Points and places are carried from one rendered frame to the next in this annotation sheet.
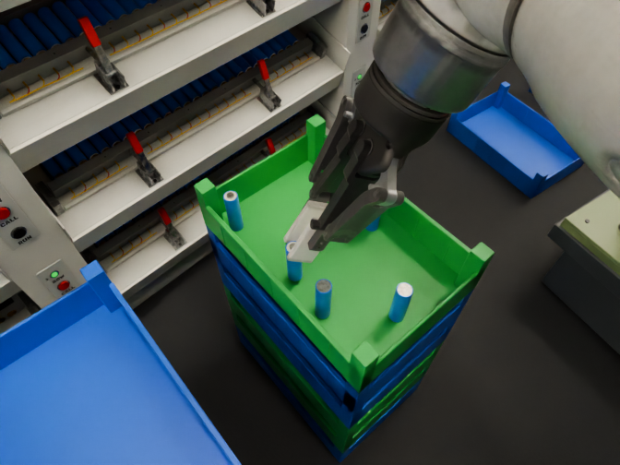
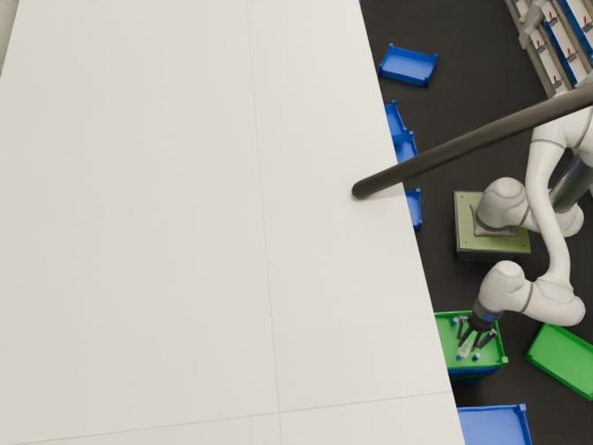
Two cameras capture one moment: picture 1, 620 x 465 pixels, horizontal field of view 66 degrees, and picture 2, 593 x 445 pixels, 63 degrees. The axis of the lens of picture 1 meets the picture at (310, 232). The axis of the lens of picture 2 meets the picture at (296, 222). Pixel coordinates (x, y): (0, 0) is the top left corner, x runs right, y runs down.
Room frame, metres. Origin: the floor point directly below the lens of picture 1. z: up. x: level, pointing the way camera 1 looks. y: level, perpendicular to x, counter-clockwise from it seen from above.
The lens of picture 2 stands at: (0.39, 0.57, 2.29)
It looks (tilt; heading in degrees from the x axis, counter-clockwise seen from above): 62 degrees down; 320
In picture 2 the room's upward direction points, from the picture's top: 12 degrees counter-clockwise
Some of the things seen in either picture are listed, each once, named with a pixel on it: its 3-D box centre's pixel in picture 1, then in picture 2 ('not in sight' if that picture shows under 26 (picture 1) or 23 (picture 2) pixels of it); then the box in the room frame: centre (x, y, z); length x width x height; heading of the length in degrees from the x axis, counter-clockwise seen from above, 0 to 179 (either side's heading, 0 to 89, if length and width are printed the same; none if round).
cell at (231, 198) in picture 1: (233, 210); not in sight; (0.38, 0.10, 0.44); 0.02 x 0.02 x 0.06
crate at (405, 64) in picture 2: not in sight; (408, 64); (1.40, -1.44, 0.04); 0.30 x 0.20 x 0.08; 14
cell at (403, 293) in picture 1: (399, 304); not in sight; (0.25, -0.10, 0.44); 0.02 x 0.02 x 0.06
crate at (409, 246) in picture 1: (335, 236); (457, 339); (0.34, -0.03, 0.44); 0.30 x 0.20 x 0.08; 41
